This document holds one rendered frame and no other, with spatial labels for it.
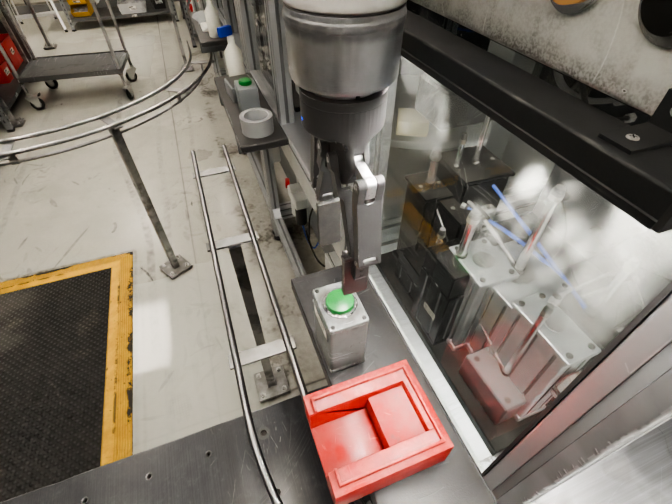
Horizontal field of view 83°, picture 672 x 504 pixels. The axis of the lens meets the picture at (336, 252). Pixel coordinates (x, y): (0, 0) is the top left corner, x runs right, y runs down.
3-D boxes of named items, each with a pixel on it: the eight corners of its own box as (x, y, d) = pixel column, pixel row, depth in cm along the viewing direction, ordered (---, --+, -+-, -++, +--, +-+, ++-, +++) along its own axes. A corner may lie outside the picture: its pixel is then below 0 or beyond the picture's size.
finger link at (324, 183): (322, 149, 36) (317, 137, 36) (311, 204, 46) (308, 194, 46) (360, 141, 36) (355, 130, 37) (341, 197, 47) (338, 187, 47)
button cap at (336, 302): (322, 300, 55) (321, 293, 53) (347, 293, 56) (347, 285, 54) (331, 322, 52) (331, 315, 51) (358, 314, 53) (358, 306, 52)
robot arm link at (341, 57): (375, -19, 31) (370, 58, 36) (268, -9, 29) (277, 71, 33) (432, 10, 25) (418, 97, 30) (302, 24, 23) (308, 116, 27)
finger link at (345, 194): (362, 144, 36) (368, 145, 35) (375, 251, 40) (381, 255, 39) (324, 152, 35) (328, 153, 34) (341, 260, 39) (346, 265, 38)
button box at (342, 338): (313, 332, 63) (310, 287, 55) (357, 318, 65) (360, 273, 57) (330, 373, 58) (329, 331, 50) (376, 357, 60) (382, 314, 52)
